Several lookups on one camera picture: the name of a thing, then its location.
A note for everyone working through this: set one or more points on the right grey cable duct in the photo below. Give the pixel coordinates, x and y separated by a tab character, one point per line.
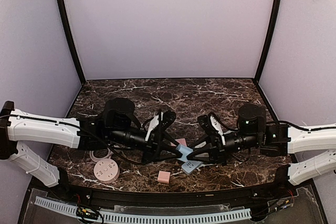
221	217

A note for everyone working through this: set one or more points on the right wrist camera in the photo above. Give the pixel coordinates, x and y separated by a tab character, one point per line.
210	124

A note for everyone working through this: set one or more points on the pink cube socket adapter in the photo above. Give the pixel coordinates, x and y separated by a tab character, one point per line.
181	141

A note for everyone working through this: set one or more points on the left grey cable duct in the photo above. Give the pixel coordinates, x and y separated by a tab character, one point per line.
64	208

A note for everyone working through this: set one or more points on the left black frame post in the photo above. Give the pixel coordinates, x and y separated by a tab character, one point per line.
70	40

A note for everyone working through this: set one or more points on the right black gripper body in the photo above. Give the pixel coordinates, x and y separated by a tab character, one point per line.
216	146

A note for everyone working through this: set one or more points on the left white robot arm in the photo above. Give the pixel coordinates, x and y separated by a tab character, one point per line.
18	127

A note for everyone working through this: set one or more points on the black front rail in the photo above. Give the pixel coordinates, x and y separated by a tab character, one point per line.
253	196

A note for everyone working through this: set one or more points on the small circuit board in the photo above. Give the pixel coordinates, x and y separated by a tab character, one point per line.
86	213

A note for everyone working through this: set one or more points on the blue power strip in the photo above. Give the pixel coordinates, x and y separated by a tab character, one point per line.
190	166

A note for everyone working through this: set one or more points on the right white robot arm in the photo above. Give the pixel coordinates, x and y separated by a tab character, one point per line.
273	138

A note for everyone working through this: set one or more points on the blue charger plug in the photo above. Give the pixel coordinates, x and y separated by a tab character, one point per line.
185	151

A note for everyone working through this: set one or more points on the black frame post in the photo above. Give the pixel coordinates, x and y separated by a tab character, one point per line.
268	40
70	40

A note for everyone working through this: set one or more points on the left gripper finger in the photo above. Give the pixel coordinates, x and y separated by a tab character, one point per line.
165	154
165	136

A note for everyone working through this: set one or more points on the right black frame post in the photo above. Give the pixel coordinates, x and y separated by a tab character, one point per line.
268	40

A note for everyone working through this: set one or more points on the pink charger plug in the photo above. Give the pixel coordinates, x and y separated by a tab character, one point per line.
163	177

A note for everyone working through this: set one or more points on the grey cable duct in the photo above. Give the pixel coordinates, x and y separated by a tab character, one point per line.
221	217
64	208

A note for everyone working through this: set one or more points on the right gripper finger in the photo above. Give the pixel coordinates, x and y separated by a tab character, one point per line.
204	153
202	141

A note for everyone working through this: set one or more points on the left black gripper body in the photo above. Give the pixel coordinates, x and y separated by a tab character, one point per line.
156	143

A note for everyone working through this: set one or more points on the pink round power socket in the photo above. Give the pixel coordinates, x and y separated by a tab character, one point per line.
106	171

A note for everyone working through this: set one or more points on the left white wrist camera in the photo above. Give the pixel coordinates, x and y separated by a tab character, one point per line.
165	119

